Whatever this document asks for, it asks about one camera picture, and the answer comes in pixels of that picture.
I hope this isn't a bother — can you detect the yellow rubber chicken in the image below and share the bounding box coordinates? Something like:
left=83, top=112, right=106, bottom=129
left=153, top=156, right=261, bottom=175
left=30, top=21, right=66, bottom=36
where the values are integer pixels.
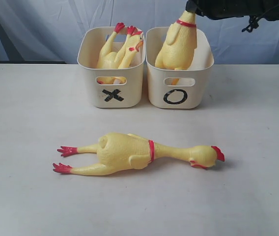
left=53, top=132, right=225, bottom=176
left=154, top=9, right=198, bottom=86
left=95, top=22, right=145, bottom=85

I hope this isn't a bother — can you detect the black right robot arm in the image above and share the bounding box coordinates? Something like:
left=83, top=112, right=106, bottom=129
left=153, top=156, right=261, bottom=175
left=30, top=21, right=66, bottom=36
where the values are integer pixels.
left=185, top=0, right=279, bottom=21

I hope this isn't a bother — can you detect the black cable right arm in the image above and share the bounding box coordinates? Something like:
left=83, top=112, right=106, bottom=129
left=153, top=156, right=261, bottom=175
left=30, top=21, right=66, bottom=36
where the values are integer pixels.
left=241, top=0, right=279, bottom=33

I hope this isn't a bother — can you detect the cream bin marked O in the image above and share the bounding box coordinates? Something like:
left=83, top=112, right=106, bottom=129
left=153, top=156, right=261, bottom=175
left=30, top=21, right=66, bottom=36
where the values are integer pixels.
left=145, top=27, right=214, bottom=109

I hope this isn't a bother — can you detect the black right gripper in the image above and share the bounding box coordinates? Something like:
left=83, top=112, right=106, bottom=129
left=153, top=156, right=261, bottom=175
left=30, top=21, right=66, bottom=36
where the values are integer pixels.
left=185, top=0, right=250, bottom=20

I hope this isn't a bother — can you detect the cream bin marked X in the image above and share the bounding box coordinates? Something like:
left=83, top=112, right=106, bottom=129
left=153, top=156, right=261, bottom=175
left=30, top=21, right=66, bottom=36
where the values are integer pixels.
left=77, top=27, right=145, bottom=108

